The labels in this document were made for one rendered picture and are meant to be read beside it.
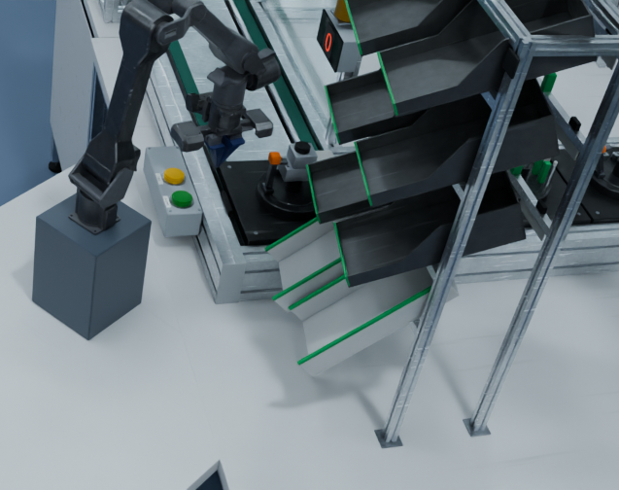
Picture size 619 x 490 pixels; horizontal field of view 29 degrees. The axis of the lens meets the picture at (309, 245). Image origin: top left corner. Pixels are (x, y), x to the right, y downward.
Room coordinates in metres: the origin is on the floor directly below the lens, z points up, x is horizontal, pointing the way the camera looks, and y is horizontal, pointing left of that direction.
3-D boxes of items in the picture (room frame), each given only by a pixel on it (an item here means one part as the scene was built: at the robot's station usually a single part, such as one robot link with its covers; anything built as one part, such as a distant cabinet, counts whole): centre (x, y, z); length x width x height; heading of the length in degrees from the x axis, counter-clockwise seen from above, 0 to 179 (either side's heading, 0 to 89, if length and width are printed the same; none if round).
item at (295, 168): (1.86, 0.05, 1.06); 0.08 x 0.04 x 0.07; 117
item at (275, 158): (1.83, 0.09, 1.04); 0.04 x 0.02 x 0.08; 116
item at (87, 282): (1.54, 0.37, 0.96); 0.14 x 0.14 x 0.20; 63
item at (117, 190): (1.55, 0.37, 1.15); 0.09 x 0.07 x 0.06; 56
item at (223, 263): (2.03, 0.31, 0.91); 0.89 x 0.06 x 0.11; 26
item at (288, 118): (2.13, 0.17, 0.91); 0.84 x 0.28 x 0.10; 26
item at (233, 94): (1.79, 0.20, 1.24); 0.09 x 0.06 x 0.07; 146
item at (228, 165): (1.85, 0.06, 0.96); 0.24 x 0.24 x 0.02; 26
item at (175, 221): (1.83, 0.29, 0.93); 0.21 x 0.07 x 0.06; 26
